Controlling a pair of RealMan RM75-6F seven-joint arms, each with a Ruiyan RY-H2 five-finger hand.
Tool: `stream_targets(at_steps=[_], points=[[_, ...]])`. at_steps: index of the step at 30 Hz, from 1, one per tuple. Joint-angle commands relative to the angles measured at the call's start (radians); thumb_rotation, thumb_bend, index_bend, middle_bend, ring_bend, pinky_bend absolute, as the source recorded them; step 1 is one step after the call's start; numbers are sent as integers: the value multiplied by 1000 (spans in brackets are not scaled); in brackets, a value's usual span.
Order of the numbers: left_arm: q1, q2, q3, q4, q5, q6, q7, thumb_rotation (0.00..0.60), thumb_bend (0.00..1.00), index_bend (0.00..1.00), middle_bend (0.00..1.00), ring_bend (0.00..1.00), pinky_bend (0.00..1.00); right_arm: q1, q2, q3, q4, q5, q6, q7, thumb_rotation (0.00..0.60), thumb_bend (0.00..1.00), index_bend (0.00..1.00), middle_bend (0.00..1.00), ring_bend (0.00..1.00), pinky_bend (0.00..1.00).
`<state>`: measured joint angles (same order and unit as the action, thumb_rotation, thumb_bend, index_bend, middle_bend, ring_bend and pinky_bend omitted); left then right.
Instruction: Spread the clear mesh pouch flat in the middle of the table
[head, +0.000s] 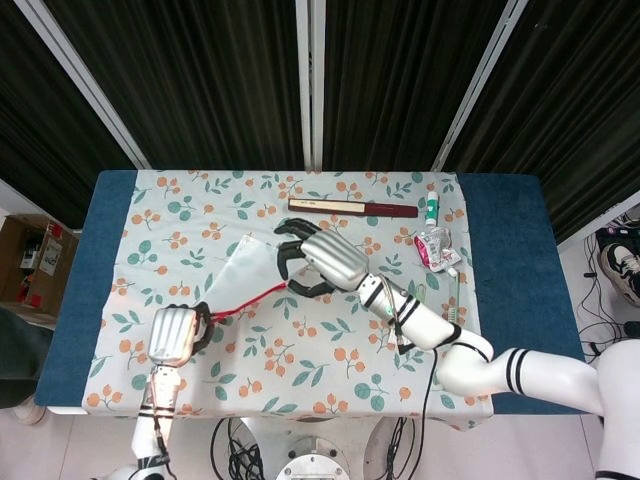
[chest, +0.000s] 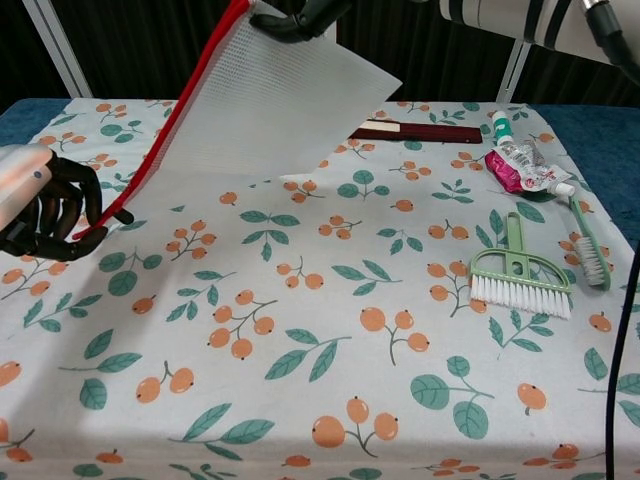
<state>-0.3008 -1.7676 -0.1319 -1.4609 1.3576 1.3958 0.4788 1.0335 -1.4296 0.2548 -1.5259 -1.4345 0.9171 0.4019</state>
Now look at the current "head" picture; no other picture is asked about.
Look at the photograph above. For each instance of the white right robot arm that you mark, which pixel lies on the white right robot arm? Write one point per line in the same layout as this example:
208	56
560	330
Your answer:
475	360

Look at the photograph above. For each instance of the green small hand brush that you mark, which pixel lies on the green small hand brush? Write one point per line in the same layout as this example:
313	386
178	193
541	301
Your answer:
420	291

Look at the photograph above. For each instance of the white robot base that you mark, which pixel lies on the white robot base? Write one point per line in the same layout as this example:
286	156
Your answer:
312	462

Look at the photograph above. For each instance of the blue table cover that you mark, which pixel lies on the blue table cover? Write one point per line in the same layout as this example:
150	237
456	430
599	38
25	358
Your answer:
510	225

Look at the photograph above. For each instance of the white metal partition post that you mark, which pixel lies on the white metal partition post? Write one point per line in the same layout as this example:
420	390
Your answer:
310	80
85	85
480	85
600	220

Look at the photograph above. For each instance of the green white toothbrush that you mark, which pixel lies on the green white toothbrush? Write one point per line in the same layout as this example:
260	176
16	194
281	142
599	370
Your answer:
454	295

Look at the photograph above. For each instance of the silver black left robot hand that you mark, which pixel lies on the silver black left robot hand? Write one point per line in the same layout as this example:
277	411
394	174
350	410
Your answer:
170	335

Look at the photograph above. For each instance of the floral print tablecloth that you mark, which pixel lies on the floral print tablecloth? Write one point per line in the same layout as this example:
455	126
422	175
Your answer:
300	385

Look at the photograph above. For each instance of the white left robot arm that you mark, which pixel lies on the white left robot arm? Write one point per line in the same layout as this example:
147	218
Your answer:
162	395

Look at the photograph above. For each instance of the crumpled red white tube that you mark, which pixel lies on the crumpled red white tube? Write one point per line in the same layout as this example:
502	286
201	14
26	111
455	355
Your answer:
435	250

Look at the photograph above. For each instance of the green white glue stick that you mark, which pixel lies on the green white glue stick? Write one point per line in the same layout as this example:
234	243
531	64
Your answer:
431	207

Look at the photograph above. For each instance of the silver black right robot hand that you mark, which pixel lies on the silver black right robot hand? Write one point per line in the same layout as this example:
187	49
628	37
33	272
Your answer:
335	257

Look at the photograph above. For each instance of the dark grey fabric object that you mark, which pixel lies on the dark grey fabric object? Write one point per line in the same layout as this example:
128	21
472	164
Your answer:
20	355

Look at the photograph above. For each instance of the dark red folding fan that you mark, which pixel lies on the dark red folding fan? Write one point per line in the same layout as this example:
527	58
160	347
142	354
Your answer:
350	207

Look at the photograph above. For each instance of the clear zip pouch red zipper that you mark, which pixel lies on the clear zip pouch red zipper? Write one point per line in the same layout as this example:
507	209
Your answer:
247	275

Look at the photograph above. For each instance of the brown cardboard box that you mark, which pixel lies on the brown cardboard box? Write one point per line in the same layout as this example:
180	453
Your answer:
30	255

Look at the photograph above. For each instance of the black power adapter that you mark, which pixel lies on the black power adapter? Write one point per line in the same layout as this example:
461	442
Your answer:
632	329

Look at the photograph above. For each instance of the black white sneaker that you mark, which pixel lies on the black white sneaker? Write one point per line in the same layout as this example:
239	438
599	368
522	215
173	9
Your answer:
620	270

